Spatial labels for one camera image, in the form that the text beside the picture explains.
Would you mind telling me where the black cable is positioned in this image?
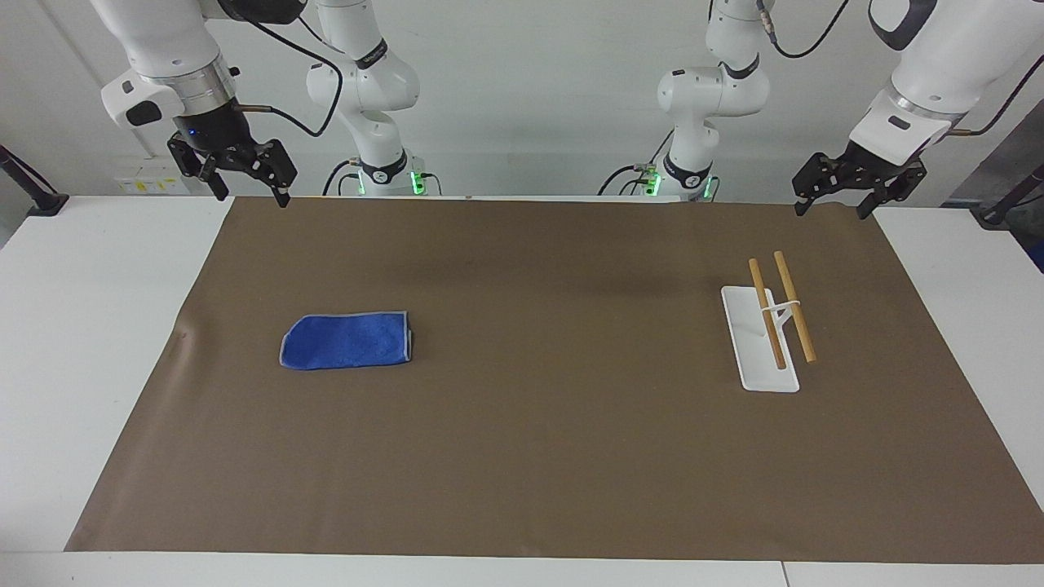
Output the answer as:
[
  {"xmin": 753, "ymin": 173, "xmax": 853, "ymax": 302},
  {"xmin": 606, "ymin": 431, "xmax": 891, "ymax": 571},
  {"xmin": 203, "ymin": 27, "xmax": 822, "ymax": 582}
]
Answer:
[
  {"xmin": 321, "ymin": 158, "xmax": 365, "ymax": 197},
  {"xmin": 597, "ymin": 129, "xmax": 676, "ymax": 197},
  {"xmin": 232, "ymin": 11, "xmax": 346, "ymax": 139},
  {"xmin": 754, "ymin": 0, "xmax": 852, "ymax": 60},
  {"xmin": 949, "ymin": 57, "xmax": 1044, "ymax": 137}
]

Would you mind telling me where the white rack with wooden rods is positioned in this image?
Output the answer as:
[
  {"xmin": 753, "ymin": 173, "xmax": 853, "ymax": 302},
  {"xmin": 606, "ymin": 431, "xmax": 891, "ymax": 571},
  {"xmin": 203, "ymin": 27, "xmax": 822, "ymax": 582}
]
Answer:
[{"xmin": 721, "ymin": 250, "xmax": 818, "ymax": 395}]

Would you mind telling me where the blue towel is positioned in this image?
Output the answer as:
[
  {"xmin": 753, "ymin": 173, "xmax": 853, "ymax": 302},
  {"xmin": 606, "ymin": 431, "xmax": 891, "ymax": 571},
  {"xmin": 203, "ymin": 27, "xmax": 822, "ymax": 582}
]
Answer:
[{"xmin": 280, "ymin": 311, "xmax": 414, "ymax": 372}]

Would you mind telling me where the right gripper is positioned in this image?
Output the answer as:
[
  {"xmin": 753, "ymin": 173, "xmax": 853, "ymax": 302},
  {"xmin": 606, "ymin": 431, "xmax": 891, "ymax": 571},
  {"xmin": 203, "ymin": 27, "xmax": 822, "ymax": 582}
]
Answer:
[{"xmin": 166, "ymin": 99, "xmax": 299, "ymax": 210}]

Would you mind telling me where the black stand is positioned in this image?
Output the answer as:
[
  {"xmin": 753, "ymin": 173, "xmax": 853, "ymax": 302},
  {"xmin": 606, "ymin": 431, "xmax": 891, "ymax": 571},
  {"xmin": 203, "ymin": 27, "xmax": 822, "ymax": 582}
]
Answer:
[
  {"xmin": 0, "ymin": 144, "xmax": 71, "ymax": 218},
  {"xmin": 970, "ymin": 161, "xmax": 1044, "ymax": 230}
]

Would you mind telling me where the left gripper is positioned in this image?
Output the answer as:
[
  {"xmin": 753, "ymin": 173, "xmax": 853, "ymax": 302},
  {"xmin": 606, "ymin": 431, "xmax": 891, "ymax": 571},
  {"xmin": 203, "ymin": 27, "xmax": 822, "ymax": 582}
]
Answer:
[{"xmin": 792, "ymin": 140, "xmax": 929, "ymax": 222}]

